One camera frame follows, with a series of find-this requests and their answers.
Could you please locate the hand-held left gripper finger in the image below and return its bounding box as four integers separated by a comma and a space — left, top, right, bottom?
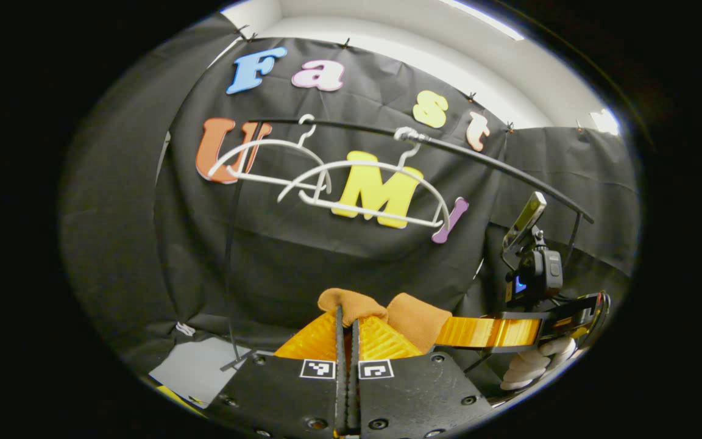
207, 305, 348, 439
347, 315, 495, 439

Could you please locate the brown shirt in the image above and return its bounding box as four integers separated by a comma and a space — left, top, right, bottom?
317, 288, 453, 354

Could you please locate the white plastic hanger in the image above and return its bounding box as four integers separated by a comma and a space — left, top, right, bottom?
277, 127, 452, 229
208, 114, 333, 197

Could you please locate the black clothes rack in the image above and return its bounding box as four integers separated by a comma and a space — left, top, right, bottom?
220, 117, 595, 371

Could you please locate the small ceiling light panel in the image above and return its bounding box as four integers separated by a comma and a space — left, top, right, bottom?
592, 110, 620, 136

